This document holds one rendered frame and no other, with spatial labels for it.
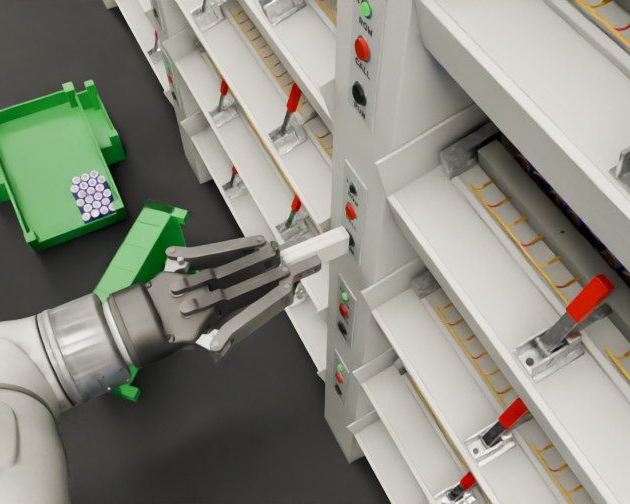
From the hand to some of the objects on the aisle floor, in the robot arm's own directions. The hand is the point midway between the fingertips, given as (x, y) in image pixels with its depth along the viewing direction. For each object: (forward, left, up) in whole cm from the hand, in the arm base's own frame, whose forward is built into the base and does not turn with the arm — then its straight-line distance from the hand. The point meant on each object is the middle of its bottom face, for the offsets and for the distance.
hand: (315, 252), depth 68 cm
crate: (+6, +82, -53) cm, 98 cm away
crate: (-3, +41, -60) cm, 73 cm away
